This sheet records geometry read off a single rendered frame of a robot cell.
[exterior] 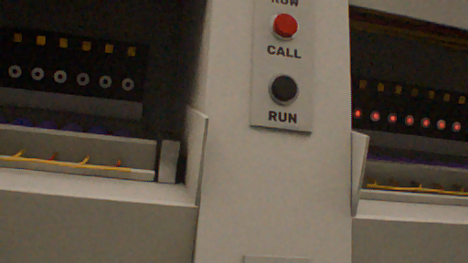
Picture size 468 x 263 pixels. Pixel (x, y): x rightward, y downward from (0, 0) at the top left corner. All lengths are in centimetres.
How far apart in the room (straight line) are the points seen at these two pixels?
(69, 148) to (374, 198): 22
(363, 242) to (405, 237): 3
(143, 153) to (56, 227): 8
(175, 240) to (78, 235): 5
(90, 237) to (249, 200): 9
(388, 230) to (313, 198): 6
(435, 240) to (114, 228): 20
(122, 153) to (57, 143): 4
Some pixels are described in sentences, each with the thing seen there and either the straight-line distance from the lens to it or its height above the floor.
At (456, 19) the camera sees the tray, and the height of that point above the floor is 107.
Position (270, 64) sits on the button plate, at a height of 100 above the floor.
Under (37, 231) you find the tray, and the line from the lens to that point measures 29.
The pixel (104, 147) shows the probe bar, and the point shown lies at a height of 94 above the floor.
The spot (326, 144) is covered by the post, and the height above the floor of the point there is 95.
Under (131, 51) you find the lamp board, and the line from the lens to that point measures 47.
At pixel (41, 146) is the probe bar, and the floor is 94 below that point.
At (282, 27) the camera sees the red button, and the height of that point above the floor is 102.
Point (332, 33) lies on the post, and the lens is 34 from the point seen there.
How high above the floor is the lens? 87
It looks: 15 degrees up
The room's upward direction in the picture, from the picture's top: 3 degrees clockwise
